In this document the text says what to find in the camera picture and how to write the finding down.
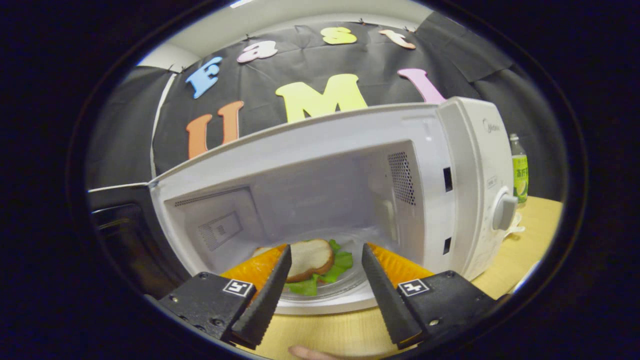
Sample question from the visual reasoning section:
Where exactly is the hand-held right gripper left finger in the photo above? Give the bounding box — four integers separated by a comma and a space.
159, 244, 293, 351

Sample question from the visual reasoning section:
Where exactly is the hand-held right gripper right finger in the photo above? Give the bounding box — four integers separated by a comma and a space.
361, 242, 501, 350

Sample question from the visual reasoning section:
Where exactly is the sandwich with lettuce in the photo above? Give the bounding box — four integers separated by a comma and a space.
252, 239, 354, 297

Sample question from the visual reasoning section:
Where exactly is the white microwave oven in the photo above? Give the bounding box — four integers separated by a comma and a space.
89, 96, 519, 316

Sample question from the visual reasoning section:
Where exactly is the green drink bottle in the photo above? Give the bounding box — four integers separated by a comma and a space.
509, 133, 529, 208

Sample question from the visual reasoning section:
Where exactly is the black backdrop cloth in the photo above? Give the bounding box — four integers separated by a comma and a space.
86, 11, 569, 203

